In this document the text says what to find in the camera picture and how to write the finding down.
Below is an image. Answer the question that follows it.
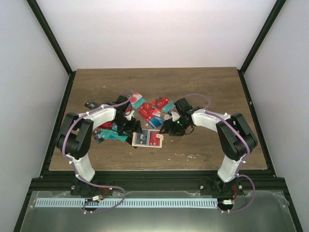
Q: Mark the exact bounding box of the white red circle card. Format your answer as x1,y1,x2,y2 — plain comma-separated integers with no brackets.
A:
130,92,142,104

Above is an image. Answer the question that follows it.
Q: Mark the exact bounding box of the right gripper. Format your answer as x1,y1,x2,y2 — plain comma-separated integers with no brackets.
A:
159,117,190,137

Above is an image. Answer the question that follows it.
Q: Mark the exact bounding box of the black left frame post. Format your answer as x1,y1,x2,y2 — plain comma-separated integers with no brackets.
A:
26,0,74,76

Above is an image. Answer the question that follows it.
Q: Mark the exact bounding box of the black card pair front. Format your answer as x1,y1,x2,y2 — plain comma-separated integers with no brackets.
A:
135,131,147,145

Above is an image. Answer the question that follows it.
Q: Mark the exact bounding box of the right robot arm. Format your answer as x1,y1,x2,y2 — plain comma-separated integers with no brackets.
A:
160,98,258,195

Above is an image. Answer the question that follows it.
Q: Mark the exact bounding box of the black frame post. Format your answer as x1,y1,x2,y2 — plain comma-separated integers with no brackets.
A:
239,0,286,74
26,0,74,76

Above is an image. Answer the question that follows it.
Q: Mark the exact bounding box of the red VIP card right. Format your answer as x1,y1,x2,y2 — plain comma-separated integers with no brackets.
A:
152,97,171,109

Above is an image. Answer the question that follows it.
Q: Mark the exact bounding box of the teal VIP card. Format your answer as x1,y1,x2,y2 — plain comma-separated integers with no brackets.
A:
100,130,127,142

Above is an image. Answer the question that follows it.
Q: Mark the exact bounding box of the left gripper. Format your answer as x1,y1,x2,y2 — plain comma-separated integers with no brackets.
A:
113,116,142,136

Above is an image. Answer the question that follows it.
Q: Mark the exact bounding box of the light blue cable tray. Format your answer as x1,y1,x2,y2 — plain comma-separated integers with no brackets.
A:
35,198,218,208

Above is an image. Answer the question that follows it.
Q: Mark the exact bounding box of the red gold VIP card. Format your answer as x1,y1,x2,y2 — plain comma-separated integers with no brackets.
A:
149,131,160,146

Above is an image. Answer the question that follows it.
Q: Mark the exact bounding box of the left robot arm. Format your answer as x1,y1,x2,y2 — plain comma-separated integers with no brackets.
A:
56,95,142,195

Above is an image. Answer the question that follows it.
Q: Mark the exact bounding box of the beige leather card holder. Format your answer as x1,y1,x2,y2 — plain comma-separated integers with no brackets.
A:
132,129,164,148

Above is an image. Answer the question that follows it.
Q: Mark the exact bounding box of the black VIP card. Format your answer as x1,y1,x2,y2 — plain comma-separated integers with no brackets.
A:
84,101,100,110

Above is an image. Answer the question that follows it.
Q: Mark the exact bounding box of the black right frame post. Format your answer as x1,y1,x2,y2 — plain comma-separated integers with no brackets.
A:
239,0,286,74

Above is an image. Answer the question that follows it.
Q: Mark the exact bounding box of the blue striped card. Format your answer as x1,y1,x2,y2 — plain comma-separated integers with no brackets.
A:
148,116,164,129

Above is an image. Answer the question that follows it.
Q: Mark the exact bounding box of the black front frame rail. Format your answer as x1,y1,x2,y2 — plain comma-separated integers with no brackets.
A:
29,170,287,191

